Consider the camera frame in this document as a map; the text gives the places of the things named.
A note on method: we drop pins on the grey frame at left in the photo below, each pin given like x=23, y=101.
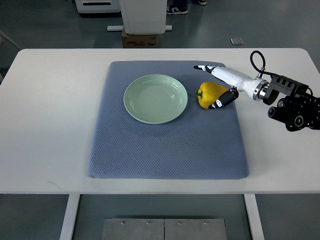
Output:
x=5, y=38

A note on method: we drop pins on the metal base plate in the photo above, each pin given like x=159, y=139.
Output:
x=133, y=229
x=195, y=229

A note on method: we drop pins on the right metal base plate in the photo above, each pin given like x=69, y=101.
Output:
x=195, y=229

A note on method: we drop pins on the left white table leg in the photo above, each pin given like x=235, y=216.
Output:
x=70, y=215

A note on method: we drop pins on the grey floor outlet plate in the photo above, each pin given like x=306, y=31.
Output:
x=237, y=41

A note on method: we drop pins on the light green plate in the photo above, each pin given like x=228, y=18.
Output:
x=155, y=99

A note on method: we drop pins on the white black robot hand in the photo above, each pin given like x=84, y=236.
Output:
x=238, y=82

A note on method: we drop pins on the blue quilted mat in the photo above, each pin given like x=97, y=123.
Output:
x=200, y=144

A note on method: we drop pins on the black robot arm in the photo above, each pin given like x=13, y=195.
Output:
x=297, y=110

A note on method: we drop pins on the yellow bell pepper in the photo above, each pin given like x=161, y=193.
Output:
x=208, y=93

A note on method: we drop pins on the brown cardboard box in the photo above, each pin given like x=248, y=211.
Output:
x=139, y=41

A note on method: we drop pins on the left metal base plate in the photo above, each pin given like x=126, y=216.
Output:
x=133, y=229

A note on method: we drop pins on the right white table leg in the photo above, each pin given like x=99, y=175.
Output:
x=253, y=217

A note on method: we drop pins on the white machine with slot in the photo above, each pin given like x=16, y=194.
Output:
x=97, y=6

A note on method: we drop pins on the white table leg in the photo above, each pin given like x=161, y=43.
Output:
x=70, y=215
x=253, y=217

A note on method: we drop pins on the blue white sneaker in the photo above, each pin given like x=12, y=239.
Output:
x=200, y=2
x=178, y=7

